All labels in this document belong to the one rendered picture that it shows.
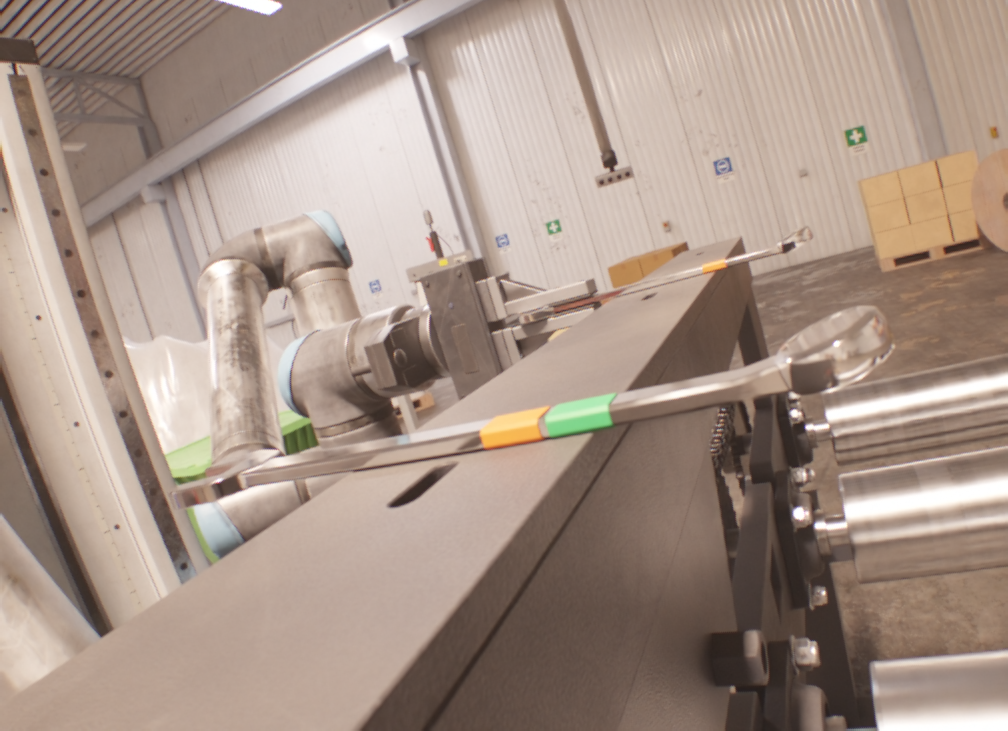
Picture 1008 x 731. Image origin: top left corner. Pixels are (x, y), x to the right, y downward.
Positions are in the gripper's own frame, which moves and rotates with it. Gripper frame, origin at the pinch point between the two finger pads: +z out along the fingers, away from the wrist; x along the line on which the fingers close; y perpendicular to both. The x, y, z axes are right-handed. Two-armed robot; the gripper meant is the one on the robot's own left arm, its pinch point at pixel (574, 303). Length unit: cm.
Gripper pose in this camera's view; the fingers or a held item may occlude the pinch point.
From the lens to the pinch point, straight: 55.7
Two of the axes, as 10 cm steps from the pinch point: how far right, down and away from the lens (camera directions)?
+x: 2.9, 9.5, 1.1
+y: 3.7, -2.2, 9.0
